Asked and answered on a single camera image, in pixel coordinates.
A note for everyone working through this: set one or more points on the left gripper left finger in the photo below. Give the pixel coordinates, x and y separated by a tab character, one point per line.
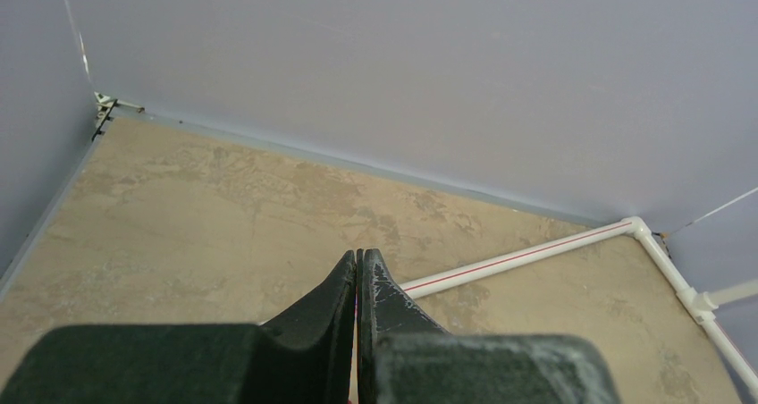
303	355

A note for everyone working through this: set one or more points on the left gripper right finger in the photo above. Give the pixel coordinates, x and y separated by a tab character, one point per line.
404	356

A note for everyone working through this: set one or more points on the white pipe frame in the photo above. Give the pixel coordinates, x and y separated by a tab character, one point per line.
612	294

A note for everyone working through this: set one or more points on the metal corner bracket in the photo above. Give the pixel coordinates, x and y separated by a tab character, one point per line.
105	105

